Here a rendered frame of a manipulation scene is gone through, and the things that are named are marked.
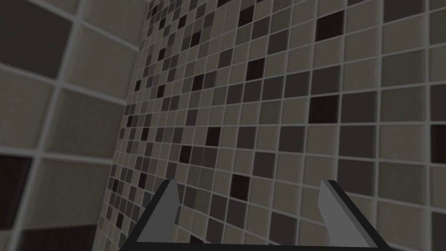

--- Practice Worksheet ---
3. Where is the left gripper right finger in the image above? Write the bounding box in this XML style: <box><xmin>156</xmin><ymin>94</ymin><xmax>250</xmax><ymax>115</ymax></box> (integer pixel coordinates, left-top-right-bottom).
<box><xmin>317</xmin><ymin>180</ymin><xmax>389</xmax><ymax>248</ymax></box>

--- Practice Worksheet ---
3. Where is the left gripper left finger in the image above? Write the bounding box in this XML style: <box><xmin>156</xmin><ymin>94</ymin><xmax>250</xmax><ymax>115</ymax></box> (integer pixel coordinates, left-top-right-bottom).
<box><xmin>123</xmin><ymin>179</ymin><xmax>180</xmax><ymax>244</ymax></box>

